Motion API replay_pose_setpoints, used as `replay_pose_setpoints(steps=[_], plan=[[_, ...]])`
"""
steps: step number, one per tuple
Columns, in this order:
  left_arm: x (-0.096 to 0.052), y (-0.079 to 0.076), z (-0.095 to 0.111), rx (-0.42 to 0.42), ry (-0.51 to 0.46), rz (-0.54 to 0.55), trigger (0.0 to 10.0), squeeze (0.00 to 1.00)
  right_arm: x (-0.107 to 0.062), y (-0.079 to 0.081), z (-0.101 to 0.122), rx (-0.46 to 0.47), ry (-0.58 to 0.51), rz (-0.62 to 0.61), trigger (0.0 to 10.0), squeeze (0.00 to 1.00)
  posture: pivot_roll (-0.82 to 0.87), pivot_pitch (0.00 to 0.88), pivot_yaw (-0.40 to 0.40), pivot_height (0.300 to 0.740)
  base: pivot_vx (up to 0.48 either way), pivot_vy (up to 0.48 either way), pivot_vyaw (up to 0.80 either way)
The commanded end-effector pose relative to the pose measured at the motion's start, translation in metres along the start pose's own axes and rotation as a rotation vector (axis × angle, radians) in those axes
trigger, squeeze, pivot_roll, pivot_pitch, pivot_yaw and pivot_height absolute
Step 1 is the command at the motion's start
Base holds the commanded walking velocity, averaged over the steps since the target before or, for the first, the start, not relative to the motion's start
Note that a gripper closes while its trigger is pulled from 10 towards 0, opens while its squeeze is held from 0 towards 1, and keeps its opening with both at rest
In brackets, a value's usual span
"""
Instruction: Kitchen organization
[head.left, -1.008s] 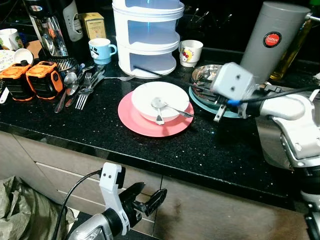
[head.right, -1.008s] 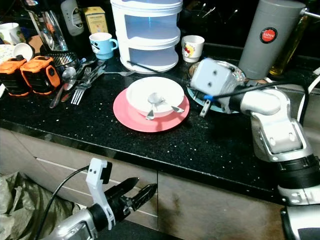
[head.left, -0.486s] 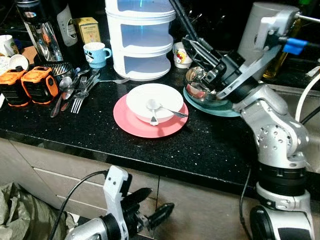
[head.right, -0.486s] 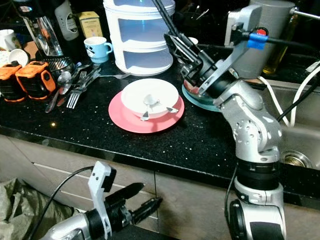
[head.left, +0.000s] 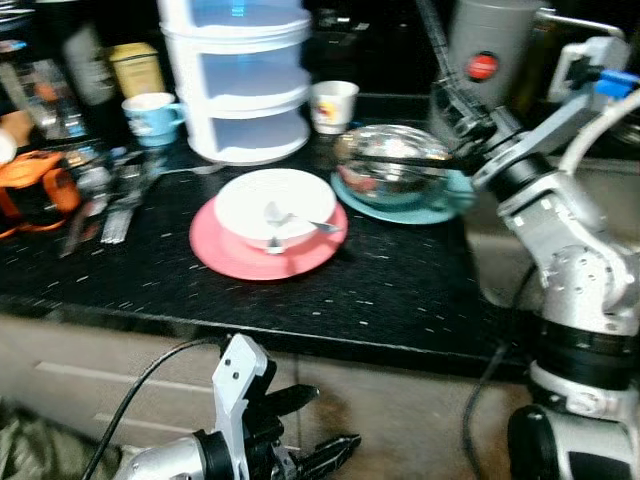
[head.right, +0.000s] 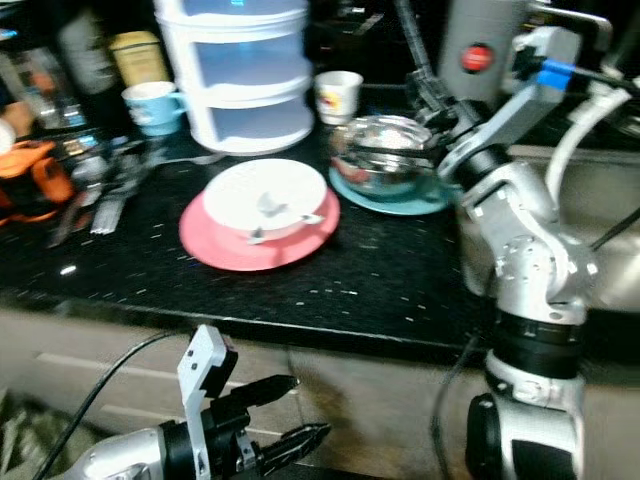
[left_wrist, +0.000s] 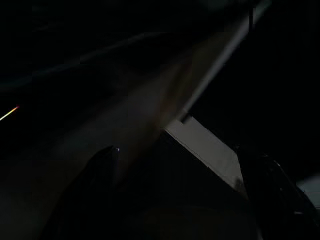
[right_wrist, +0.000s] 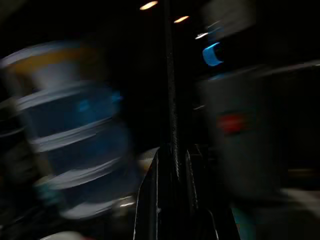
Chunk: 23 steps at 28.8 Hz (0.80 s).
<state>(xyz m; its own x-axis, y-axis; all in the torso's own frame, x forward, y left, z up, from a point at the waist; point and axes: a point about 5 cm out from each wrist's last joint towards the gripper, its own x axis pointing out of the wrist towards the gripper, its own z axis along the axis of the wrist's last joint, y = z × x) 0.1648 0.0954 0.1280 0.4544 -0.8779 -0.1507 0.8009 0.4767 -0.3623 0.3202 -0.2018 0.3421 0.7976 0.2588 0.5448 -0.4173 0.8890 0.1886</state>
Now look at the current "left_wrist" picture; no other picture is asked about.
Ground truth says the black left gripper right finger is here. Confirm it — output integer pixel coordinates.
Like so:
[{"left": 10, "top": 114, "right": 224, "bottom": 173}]
[{"left": 234, "top": 143, "right": 320, "bottom": 240}]

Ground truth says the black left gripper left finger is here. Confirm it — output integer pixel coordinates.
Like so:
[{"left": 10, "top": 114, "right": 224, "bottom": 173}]
[{"left": 42, "top": 145, "right": 121, "bottom": 240}]

